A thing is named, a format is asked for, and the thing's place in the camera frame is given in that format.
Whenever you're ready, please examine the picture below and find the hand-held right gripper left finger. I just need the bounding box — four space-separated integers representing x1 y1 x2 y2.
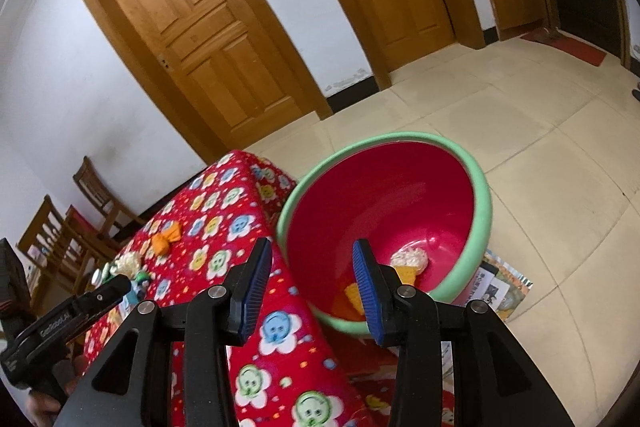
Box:
52 237 273 427

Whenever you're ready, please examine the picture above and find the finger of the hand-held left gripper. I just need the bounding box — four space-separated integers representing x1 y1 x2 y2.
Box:
75 276 132 314

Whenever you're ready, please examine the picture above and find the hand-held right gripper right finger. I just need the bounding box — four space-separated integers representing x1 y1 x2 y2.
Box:
351 238 576 427

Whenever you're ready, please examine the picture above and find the large yellow foam fruit net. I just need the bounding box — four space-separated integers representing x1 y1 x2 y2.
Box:
330 279 368 322

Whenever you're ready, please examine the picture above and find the white toy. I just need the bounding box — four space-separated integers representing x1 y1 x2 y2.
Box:
114 252 142 275

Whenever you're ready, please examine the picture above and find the small yellow foam fruit net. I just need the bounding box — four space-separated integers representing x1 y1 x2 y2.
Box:
392 264 421 286

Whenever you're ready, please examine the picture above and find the large white plastic bag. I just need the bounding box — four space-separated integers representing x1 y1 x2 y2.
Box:
391 247 430 270

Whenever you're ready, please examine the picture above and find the orange foam fruit net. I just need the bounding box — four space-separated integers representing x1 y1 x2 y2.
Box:
151 223 182 255

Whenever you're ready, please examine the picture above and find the red basin with green rim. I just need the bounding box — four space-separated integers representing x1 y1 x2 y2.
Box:
276 132 493 336

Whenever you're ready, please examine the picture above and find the person's left hand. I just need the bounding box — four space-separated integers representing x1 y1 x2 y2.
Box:
27 354 93 427

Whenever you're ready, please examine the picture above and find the green pumpkin shaped container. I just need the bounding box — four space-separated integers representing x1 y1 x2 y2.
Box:
131 271 153 300

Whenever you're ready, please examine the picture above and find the tall wooden chair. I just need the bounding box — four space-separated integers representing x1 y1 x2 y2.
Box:
17 194 121 303

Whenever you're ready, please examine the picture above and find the red flower print tablecloth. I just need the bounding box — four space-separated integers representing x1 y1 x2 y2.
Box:
82 150 381 427

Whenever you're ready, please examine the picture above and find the small wooden chair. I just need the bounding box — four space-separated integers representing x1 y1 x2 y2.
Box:
72 156 148 238

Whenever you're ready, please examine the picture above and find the stack of magazines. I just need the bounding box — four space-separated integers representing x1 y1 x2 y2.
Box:
467 249 533 323

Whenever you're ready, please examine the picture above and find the wide wooden panel door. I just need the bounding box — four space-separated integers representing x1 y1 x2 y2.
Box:
74 0 333 162

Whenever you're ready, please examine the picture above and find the red floor mat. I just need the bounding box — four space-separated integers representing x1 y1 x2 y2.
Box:
520 29 608 68

